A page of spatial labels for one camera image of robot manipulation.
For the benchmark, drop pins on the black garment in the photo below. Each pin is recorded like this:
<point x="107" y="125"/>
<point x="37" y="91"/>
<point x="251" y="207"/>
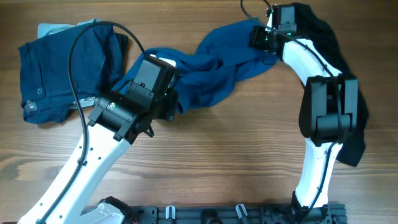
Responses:
<point x="326" y="43"/>

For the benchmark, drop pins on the light blue folded garment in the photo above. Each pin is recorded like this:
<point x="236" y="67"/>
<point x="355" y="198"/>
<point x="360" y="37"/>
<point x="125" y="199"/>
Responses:
<point x="45" y="29"/>

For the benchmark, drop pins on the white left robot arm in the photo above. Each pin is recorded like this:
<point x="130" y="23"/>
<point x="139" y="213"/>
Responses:
<point x="113" y="126"/>

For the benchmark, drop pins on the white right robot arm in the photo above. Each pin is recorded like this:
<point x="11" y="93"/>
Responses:
<point x="328" y="114"/>

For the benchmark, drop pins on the folded dark blue shorts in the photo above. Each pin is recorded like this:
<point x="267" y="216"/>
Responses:
<point x="76" y="63"/>

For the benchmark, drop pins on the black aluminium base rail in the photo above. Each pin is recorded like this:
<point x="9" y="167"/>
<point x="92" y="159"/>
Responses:
<point x="265" y="214"/>

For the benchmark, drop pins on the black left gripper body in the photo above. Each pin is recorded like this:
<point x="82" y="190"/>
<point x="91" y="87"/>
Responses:
<point x="170" y="104"/>

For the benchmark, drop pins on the blue t-shirt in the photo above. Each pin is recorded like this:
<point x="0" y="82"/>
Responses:
<point x="222" y="59"/>

